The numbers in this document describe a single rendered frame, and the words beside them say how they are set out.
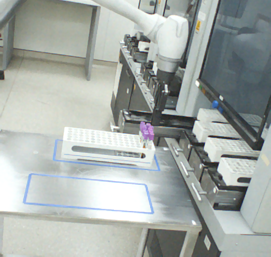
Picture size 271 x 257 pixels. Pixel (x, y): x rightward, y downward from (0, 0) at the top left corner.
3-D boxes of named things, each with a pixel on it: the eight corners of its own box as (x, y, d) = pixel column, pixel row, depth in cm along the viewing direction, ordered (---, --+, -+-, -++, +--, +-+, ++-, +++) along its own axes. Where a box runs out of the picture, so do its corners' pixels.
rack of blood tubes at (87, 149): (147, 152, 138) (151, 136, 135) (152, 167, 129) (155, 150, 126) (62, 143, 132) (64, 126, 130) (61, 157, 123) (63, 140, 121)
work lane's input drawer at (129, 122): (254, 138, 191) (260, 122, 187) (267, 152, 179) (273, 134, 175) (108, 123, 175) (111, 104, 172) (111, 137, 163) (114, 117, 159)
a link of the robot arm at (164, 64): (177, 54, 160) (174, 68, 162) (156, 51, 158) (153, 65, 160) (183, 60, 152) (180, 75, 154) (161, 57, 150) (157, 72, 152)
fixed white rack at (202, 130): (254, 140, 171) (259, 127, 168) (264, 151, 162) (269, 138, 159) (191, 133, 164) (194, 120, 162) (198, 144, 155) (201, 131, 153)
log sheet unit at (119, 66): (113, 91, 363) (119, 53, 349) (116, 102, 339) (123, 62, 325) (110, 90, 363) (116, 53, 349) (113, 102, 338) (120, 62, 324)
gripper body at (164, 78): (178, 74, 154) (173, 96, 158) (172, 68, 162) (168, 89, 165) (160, 71, 152) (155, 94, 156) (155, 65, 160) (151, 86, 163)
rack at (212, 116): (254, 126, 186) (258, 115, 183) (263, 136, 177) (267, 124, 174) (195, 120, 179) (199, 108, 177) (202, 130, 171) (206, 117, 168)
